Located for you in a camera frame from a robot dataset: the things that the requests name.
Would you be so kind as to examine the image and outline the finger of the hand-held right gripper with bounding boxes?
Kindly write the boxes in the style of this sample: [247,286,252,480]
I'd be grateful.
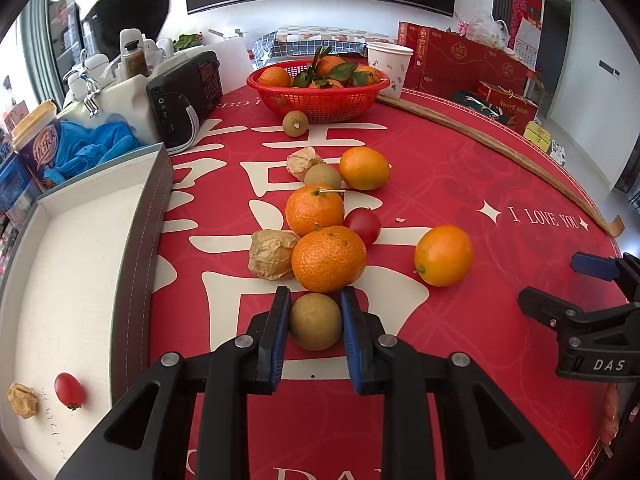
[571,251,640,303]
[518,286,640,348]

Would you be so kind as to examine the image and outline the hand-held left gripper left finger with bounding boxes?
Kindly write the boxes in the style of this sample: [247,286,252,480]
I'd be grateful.
[55,286,292,480]

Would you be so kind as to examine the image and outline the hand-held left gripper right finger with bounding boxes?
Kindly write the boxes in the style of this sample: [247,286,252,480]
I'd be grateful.
[340,286,573,480]

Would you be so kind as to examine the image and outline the round brown longan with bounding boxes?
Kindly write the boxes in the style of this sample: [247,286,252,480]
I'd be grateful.
[289,292,344,352]

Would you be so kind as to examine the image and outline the large mandarin orange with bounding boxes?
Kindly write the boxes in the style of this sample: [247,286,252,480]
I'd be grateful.
[291,226,368,294]

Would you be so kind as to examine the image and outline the large dry physalis husk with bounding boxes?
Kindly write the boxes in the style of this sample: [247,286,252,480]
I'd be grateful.
[248,229,301,281]

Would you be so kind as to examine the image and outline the smooth orange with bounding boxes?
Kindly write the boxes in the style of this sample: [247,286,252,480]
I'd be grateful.
[339,146,391,191]
[414,225,475,288]

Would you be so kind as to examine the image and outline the red cherry tomato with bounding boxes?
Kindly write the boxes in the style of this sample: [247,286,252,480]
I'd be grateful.
[343,208,382,246]
[54,372,85,411]

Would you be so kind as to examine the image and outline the mandarin orange with stem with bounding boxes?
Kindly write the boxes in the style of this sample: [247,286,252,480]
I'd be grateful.
[285,185,347,237]

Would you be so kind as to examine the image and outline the grey box with white lining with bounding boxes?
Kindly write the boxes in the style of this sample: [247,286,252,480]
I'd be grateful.
[0,143,174,476]

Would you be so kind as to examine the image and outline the small dry physalis husk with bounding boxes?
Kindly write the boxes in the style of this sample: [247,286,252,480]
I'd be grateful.
[286,147,325,183]
[7,382,39,418]

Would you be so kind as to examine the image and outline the person's right hand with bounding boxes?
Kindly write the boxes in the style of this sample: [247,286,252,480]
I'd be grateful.
[599,385,625,458]

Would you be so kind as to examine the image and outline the red printed tablecloth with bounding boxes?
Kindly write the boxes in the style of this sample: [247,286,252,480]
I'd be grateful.
[57,85,623,480]

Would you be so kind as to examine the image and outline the yellow box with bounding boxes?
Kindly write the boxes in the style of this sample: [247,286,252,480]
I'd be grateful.
[524,121,553,153]

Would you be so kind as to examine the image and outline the brown kiwi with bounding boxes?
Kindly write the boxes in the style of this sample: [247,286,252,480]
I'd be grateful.
[281,110,309,137]
[303,162,342,191]

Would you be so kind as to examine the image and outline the dark green gift bag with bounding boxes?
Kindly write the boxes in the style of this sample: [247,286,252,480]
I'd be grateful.
[454,91,496,118]

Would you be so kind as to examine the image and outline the long wooden back scratcher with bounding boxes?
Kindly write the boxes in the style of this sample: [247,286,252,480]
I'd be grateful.
[376,92,626,237]

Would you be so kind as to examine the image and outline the red gift box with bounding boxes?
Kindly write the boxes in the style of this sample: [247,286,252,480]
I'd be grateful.
[397,21,493,66]
[404,57,483,97]
[487,47,531,83]

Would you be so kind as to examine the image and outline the red plastic basket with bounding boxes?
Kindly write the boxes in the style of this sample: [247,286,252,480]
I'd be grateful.
[246,59,391,124]

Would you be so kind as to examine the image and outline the cellophane wrapped gift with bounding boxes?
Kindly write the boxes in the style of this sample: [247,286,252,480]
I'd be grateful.
[452,5,511,51]

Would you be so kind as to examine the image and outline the mandarins with leaves in basket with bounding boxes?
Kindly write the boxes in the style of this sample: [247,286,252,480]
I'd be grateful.
[291,46,373,88]

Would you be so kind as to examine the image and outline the blue rubber gloves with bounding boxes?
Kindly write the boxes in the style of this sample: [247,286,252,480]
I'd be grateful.
[42,121,143,186]

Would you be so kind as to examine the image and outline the black portable radio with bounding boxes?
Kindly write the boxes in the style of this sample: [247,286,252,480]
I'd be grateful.
[146,51,224,156]

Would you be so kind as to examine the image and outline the floral paper cup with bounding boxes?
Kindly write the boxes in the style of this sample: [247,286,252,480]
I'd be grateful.
[366,42,415,99]

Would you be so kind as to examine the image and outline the white cardboard box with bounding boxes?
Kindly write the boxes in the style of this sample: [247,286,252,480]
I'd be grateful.
[205,30,251,96]

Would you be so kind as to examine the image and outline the white handbag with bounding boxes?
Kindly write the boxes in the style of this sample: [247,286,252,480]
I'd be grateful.
[62,62,161,146]

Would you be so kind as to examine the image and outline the checkered cloth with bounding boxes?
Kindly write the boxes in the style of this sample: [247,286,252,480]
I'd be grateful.
[251,24,401,71]

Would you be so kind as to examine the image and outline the blue packet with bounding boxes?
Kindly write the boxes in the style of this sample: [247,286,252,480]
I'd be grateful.
[0,155,36,221]

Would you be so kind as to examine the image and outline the instant noodle cup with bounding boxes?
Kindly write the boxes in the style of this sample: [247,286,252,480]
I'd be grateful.
[11,100,63,191]

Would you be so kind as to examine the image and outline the green potted plant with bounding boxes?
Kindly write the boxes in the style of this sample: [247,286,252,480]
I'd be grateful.
[172,32,204,52]

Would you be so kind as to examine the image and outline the white plastic jug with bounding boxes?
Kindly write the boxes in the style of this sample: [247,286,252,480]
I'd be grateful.
[145,37,175,68]

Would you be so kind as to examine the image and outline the brown bottle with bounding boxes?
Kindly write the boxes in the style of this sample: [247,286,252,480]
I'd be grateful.
[120,28,150,79]

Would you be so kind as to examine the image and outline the glass door display fridge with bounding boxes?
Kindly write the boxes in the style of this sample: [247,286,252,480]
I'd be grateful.
[47,0,101,96]

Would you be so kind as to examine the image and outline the red gift bag with handle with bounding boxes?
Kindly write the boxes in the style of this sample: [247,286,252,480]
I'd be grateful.
[475,80,540,133]

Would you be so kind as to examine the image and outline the wall calendar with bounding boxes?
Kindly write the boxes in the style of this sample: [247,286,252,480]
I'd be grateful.
[512,16,543,72]

